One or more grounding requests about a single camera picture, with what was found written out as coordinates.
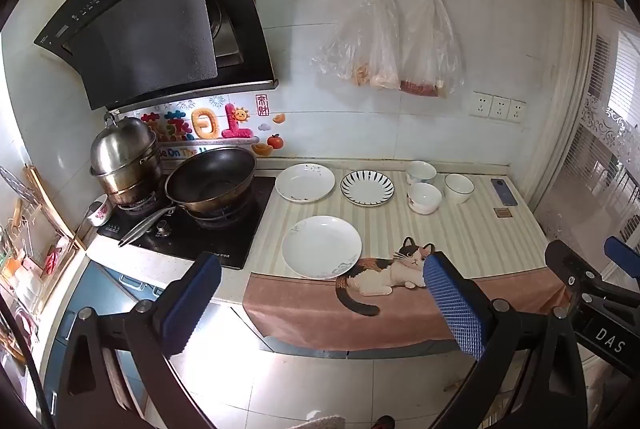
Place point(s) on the white bowl blue rim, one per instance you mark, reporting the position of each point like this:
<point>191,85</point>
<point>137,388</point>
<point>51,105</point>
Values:
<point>459,188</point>

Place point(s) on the black range hood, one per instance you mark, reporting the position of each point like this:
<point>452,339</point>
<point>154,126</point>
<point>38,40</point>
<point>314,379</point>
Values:
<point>150,34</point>

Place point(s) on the white plate black stripes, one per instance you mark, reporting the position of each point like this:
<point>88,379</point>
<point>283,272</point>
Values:
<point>367,188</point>

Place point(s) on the striped cat print counter mat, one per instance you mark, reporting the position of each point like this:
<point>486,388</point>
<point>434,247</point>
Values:
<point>450,234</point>

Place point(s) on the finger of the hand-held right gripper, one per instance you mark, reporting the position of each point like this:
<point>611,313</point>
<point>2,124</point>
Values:
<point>625,253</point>
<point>580,266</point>

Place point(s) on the blue cabinet door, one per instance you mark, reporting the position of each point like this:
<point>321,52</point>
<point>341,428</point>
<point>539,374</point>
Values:
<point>100,289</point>

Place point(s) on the small white cup red print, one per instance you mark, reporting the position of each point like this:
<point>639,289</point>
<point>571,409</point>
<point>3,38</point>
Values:
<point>102,213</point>

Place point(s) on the black gas stove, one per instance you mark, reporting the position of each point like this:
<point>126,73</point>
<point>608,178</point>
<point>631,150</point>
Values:
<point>200,244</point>

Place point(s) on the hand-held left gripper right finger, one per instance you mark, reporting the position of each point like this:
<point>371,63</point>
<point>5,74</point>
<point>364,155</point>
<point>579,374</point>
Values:
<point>452,304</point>

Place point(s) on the blue smartphone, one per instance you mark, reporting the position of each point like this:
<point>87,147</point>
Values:
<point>503,192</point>

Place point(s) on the window with metal grille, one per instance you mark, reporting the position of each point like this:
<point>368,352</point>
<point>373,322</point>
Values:
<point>595,169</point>

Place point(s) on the white wall socket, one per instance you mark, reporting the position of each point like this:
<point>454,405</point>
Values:
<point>517,111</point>
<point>480,105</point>
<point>500,108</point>

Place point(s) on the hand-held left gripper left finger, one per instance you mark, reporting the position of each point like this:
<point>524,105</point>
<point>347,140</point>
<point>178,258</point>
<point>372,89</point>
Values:
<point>192,304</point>

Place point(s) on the clear plastic bag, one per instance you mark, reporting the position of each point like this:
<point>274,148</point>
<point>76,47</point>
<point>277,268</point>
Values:
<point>430,54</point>
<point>365,44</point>

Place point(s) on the colourful wall sticker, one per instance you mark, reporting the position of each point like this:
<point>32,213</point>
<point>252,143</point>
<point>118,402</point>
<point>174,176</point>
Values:
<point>205,124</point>

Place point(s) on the large white plate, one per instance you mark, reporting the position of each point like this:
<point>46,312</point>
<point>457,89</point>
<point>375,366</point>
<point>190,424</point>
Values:
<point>321,248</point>

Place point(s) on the stainless steel steamer pot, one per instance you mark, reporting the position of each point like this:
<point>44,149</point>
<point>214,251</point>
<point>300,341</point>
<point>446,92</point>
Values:
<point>125,149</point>

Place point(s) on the white bowl floral print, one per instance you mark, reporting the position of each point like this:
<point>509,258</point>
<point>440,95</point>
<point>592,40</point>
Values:
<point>421,171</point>
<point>424,199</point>

